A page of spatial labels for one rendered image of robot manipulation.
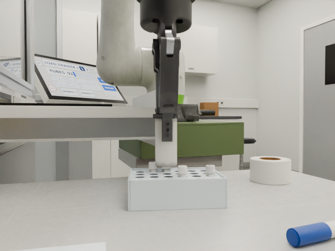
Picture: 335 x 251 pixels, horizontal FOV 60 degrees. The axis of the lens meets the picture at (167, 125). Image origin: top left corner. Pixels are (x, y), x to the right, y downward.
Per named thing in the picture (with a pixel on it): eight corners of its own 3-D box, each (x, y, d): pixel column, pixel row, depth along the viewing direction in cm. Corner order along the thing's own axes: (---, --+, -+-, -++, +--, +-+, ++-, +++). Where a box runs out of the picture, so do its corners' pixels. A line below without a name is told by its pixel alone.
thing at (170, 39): (174, 27, 41) (179, 10, 36) (175, 62, 41) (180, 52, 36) (158, 26, 41) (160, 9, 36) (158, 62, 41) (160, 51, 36)
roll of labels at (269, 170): (270, 187, 48) (271, 162, 47) (241, 179, 54) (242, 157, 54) (299, 182, 51) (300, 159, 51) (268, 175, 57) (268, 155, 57)
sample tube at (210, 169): (213, 197, 40) (213, 164, 40) (216, 200, 39) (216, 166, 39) (204, 197, 40) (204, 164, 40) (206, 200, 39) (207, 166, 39)
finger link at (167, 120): (171, 105, 41) (174, 104, 38) (171, 141, 41) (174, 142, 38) (161, 105, 41) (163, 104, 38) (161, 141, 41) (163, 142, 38)
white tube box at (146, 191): (211, 191, 45) (211, 167, 45) (227, 208, 36) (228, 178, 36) (130, 193, 44) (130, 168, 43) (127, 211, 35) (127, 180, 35)
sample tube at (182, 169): (186, 198, 40) (186, 165, 40) (187, 200, 38) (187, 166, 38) (177, 198, 40) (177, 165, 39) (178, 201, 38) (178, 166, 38)
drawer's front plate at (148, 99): (138, 137, 81) (138, 98, 81) (169, 147, 54) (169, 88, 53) (132, 137, 81) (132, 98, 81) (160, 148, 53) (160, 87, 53)
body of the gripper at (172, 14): (197, -11, 38) (197, 60, 38) (186, 12, 47) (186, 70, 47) (139, -14, 37) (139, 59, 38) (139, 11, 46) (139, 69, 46)
